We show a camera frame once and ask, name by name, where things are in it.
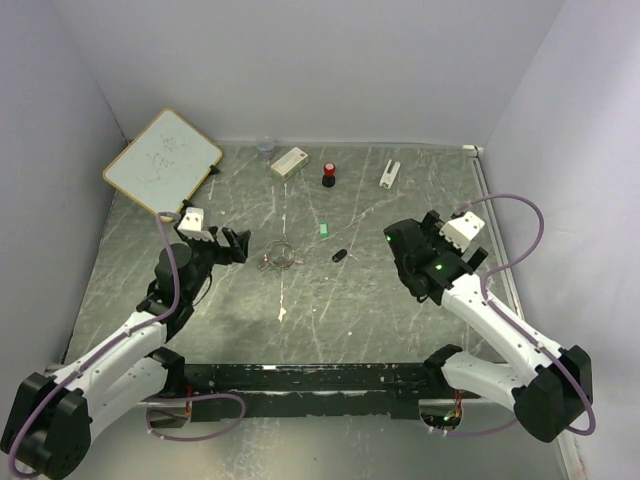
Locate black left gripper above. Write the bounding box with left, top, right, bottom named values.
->
left=180, top=225, right=249, bottom=301

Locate large metal keyring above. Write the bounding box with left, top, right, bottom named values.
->
left=264, top=240, right=296, bottom=257

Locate silver key bunch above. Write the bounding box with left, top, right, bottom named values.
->
left=257, top=254, right=304, bottom=271

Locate black tagged key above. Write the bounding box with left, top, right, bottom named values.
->
left=332, top=249, right=348, bottom=263

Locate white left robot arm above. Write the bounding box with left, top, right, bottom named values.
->
left=1, top=227, right=251, bottom=479

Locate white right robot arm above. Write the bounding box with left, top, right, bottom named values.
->
left=383, top=211, right=593, bottom=443

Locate white plastic clip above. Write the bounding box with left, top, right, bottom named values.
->
left=379, top=159, right=401, bottom=190

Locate clear plastic cup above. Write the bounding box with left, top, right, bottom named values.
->
left=255, top=136, right=275, bottom=160

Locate white cardboard box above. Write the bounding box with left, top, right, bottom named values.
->
left=270, top=147, right=309, bottom=181

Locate small framed whiteboard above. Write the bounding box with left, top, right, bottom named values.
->
left=103, top=108, right=223, bottom=215

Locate red black stamp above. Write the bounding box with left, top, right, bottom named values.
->
left=322, top=162, right=336, bottom=188

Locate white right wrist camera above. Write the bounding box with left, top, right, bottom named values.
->
left=439, top=211, right=485, bottom=253

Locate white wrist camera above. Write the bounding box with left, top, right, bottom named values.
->
left=439, top=211, right=485, bottom=253
left=177, top=207, right=214, bottom=242

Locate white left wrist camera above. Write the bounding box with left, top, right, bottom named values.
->
left=177, top=207, right=214, bottom=242

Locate white corner bracket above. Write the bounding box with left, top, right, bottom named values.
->
left=462, top=144, right=484, bottom=155

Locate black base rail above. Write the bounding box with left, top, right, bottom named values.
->
left=163, top=362, right=455, bottom=422

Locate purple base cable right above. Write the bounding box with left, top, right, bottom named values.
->
left=428, top=412, right=524, bottom=439

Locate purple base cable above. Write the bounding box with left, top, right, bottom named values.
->
left=145, top=393, right=246, bottom=442
left=428, top=412, right=524, bottom=439

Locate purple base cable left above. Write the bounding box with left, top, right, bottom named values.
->
left=145, top=393, right=246, bottom=442

